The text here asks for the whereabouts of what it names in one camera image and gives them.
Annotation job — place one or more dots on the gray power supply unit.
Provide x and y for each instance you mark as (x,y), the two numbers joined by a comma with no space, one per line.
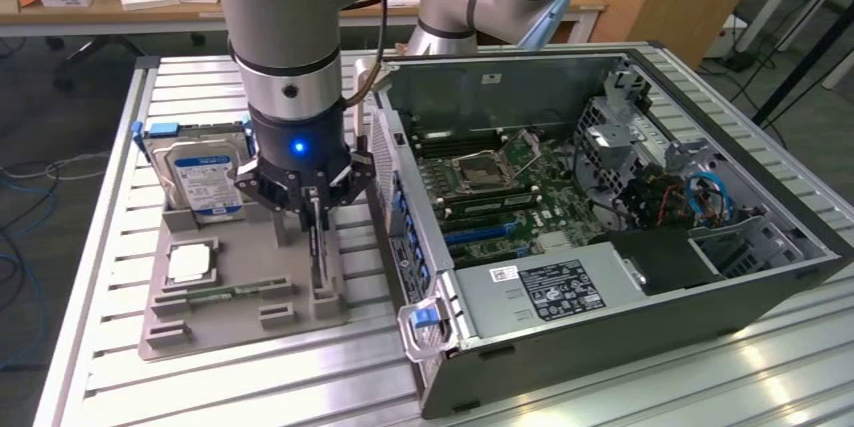
(494,297)

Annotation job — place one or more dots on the blue case latch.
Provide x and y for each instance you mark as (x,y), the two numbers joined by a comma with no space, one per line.
(425,319)

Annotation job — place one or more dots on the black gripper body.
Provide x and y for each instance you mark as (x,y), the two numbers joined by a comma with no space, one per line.
(281,147)

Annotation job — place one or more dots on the CPU socket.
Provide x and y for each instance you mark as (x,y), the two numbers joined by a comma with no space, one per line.
(481,174)

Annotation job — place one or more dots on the wooden desk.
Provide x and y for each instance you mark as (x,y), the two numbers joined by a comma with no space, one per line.
(154,17)

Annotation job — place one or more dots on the small silver chipset heatsink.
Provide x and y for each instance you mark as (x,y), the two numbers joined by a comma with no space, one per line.
(554,243)

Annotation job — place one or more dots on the installed RAM stick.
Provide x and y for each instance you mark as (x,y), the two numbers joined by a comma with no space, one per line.
(488,203)

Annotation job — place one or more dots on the silver CPU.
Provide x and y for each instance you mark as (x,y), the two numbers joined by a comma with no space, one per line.
(187,264)

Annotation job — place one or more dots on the green motherboard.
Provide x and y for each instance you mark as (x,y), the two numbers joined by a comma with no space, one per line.
(561,207)

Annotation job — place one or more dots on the black office chair base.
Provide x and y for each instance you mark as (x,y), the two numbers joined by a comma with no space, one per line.
(67,78)

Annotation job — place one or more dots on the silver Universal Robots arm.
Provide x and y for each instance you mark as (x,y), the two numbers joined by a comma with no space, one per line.
(287,22)

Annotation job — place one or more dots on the blue expansion slot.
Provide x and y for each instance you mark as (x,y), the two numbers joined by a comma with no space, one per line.
(477,235)

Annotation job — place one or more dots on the green RAM stick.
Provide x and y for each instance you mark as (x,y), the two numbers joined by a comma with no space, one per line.
(227,292)

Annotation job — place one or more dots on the hard disk in blue caddy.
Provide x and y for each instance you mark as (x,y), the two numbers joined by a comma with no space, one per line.
(201,182)

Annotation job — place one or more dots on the open black PC case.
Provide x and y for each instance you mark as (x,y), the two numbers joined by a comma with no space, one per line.
(601,347)

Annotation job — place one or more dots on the silver perforated drive cage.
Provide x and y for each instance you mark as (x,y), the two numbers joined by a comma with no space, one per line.
(604,157)

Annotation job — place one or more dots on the black stand leg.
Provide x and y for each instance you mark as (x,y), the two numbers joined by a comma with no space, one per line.
(775,104)

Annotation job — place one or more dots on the gray parts rack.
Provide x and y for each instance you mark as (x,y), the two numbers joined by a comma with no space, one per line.
(247,307)

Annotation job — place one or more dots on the silver disk bay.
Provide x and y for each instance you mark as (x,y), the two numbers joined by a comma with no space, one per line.
(735,252)

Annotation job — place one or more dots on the open socket cover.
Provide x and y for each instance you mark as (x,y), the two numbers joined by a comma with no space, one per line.
(521,157)

